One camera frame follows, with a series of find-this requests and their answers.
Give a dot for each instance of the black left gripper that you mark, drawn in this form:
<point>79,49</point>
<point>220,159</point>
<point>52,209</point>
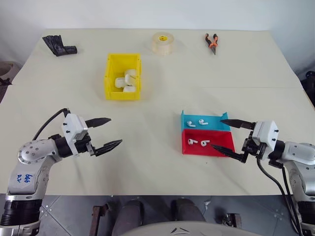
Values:
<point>82,146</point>

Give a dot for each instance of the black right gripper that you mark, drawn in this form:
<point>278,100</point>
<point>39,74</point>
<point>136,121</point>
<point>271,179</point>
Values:
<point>251,147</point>

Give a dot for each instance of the white earbud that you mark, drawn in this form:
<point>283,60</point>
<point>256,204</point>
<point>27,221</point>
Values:
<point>190,141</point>
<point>190,123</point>
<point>203,143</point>
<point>201,121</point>

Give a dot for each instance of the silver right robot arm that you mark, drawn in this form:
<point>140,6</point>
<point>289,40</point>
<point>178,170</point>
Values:
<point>300,152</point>

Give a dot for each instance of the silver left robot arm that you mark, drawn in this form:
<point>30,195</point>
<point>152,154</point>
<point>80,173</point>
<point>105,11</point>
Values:
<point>29,152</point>

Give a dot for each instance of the yellow plastic bin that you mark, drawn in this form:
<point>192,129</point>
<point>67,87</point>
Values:
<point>109,73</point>

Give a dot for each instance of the blue plastic tray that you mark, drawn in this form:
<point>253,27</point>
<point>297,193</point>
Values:
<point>214,124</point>

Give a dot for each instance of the red plastic tray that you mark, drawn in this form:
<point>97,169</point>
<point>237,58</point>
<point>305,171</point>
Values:
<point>197,150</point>

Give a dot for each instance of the dark rounded shape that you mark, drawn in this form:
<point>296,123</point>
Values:
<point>188,210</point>
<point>131,214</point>

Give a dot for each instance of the orange black pliers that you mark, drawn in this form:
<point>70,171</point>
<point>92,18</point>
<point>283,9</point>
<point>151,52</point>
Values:
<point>212,45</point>

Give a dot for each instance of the black crumpled plastic object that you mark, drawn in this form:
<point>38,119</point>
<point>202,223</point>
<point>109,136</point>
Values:
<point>57,48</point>

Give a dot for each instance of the grey robot torso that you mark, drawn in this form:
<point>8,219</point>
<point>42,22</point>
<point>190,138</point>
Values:
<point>182,229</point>

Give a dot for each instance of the clear tape roll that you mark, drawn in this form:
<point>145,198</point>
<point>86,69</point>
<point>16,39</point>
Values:
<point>162,45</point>

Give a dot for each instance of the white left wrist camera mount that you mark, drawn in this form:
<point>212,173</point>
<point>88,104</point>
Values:
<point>72,127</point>

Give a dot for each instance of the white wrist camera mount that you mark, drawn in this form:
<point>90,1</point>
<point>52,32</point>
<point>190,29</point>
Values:
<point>267,132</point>
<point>72,127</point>

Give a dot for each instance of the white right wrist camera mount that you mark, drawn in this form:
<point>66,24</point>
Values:
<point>267,132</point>

